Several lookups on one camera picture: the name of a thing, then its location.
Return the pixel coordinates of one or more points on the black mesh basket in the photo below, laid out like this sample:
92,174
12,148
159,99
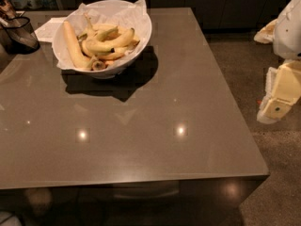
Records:
20,38

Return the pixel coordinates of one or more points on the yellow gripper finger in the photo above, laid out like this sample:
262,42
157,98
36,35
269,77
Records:
269,83
286,90

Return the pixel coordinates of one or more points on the curved yellow banana on top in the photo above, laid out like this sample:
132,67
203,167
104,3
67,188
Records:
99,43

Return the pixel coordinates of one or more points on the white paper bowl liner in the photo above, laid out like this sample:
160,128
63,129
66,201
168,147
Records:
102,39

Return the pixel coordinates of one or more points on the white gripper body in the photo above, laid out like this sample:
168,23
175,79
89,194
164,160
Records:
289,35

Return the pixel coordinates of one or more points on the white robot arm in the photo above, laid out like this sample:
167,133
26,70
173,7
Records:
287,33

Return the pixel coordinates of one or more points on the white bowl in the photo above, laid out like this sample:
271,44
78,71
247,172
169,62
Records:
119,12

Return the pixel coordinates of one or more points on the long pale banana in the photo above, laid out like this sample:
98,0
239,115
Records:
77,57

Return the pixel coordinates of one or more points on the yellow banana lower right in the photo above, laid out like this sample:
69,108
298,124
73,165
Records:
115,54

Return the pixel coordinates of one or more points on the yellow banana back bunch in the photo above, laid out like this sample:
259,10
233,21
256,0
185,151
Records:
100,32

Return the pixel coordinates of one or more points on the white paper sheet on table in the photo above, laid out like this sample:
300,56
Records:
47,31

